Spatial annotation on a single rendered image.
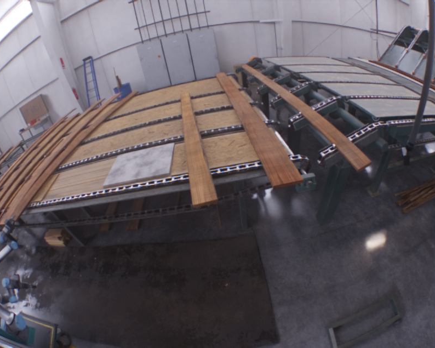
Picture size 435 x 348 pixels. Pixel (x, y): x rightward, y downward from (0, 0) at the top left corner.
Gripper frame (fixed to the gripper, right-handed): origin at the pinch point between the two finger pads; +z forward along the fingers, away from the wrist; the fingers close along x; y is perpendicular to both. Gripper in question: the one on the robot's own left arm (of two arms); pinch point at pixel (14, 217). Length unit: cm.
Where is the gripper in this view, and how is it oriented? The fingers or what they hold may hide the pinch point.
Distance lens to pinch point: 248.1
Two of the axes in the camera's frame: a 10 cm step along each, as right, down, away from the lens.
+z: 0.7, -6.4, 7.6
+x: -0.9, 7.6, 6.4
